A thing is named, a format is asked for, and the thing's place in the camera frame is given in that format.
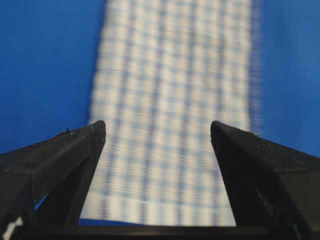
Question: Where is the blue table cloth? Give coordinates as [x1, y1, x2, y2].
[0, 0, 320, 227]

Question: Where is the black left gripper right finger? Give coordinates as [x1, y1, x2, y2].
[210, 121, 320, 240]

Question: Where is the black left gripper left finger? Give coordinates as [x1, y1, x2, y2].
[0, 120, 106, 240]

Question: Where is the blue white checked towel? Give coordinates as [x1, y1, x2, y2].
[81, 0, 261, 226]

